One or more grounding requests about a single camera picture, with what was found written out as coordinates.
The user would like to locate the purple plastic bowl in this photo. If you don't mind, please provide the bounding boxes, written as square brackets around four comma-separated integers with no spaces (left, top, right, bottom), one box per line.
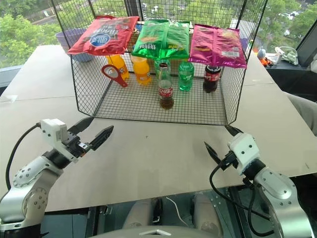
[54,28,95,63]

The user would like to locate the dark cola plastic bottle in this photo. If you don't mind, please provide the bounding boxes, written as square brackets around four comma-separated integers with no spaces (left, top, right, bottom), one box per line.
[203,63,222,94]

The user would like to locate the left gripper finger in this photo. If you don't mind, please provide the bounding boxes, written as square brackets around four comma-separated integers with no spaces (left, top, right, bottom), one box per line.
[67,117,95,136]
[89,125,115,151]

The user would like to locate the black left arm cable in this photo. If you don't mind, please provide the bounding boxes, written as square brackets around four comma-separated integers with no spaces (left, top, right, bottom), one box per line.
[5,122,42,190]

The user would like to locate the pale green cloth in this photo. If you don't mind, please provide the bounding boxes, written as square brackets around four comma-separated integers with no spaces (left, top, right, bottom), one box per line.
[279,46,300,66]

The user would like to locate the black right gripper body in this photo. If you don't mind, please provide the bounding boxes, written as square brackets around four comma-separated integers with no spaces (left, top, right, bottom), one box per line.
[217,150,239,172]

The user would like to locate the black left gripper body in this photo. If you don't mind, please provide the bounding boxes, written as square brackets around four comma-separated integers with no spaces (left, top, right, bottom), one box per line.
[61,133,93,164]

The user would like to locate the black wire mesh rack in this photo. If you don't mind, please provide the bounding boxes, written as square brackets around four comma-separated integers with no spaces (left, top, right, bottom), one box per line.
[51,0,269,126]

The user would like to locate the red chip bag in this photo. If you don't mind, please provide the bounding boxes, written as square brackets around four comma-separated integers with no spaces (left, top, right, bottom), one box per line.
[66,15,140,57]

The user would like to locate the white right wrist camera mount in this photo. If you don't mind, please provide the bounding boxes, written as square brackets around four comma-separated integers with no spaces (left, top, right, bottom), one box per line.
[227,132,261,176]

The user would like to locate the glass cola bottle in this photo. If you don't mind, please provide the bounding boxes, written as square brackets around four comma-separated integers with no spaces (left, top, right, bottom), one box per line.
[158,62,175,110]

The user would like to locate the orange soda plastic bottle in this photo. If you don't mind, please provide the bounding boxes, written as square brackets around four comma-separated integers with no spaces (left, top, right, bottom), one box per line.
[106,55,130,81]
[130,56,153,86]

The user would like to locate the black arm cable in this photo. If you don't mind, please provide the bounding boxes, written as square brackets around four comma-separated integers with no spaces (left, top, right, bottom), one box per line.
[5,122,42,190]
[209,158,275,238]

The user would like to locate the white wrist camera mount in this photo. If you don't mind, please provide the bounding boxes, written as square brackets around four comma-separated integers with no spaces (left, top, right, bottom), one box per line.
[39,119,68,150]
[227,132,261,176]

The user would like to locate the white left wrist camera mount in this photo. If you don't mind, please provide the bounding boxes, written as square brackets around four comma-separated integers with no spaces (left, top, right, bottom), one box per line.
[39,119,68,150]

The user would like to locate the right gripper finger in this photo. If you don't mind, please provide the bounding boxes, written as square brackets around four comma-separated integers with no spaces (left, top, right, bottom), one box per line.
[224,125,245,137]
[203,141,225,167]

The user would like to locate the thin white cable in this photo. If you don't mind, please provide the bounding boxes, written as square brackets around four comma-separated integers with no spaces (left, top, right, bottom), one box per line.
[165,196,187,227]

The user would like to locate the red bottle opener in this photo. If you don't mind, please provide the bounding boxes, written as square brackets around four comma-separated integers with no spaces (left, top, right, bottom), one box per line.
[101,63,129,88]

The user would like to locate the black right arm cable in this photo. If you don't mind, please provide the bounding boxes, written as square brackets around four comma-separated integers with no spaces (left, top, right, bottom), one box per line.
[209,158,275,238]

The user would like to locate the pink chip bag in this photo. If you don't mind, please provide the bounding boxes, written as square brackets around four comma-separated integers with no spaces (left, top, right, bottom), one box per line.
[188,23,248,69]

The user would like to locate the green chip bag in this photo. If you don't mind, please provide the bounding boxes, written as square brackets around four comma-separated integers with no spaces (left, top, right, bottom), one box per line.
[131,19,191,60]

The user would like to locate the orange black small object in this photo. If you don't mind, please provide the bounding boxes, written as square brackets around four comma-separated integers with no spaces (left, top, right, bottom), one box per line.
[262,56,276,67]

